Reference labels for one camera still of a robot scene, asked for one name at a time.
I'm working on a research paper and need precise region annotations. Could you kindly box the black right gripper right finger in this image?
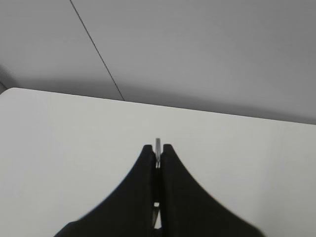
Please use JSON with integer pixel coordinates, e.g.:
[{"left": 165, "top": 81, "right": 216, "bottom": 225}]
[{"left": 160, "top": 144, "right": 263, "bottom": 237}]

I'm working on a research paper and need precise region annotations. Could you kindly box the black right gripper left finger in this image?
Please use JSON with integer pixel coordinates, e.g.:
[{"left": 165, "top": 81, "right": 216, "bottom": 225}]
[{"left": 56, "top": 145, "right": 157, "bottom": 237}]

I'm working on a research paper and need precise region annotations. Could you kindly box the dark navy lunch bag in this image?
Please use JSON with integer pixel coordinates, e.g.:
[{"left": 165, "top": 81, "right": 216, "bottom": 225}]
[{"left": 153, "top": 137, "right": 162, "bottom": 229}]

